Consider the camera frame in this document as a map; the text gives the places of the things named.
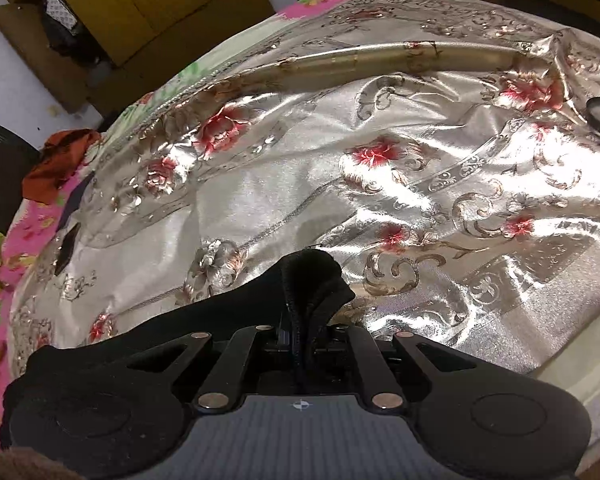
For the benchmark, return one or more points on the black pants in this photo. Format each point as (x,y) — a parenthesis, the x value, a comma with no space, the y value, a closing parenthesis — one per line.
(260,295)

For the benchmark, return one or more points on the orange-red garment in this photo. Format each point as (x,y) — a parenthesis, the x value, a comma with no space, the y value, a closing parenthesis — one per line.
(55,165)

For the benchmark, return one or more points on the pink printed bed sheet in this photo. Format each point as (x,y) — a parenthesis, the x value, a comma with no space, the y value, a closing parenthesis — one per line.
(35,220)

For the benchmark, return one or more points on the dark blue notebook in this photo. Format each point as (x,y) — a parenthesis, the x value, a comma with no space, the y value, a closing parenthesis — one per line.
(75,200)

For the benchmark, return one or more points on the brown fuzzy clothing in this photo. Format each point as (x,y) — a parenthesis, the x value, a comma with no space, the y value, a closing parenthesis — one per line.
(20,467)

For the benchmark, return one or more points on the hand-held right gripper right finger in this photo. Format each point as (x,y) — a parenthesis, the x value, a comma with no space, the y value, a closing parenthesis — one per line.
(357,347)

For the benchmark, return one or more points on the hanging patterned clothes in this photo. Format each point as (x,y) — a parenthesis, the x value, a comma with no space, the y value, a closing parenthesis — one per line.
(67,25)

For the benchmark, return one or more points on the brown wooden wardrobe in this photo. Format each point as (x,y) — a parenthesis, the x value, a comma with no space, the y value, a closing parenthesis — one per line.
(155,5)

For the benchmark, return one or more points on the floral satin bedspread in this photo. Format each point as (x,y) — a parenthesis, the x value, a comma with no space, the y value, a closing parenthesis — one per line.
(305,200)

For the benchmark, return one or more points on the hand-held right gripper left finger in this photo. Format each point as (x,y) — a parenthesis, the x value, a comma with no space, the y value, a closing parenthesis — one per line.
(247,347)

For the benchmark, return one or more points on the black phone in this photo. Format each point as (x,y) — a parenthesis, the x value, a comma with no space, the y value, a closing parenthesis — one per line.
(67,250)

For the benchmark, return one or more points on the dark wooden headboard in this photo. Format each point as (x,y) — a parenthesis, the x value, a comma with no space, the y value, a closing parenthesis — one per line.
(5,180)

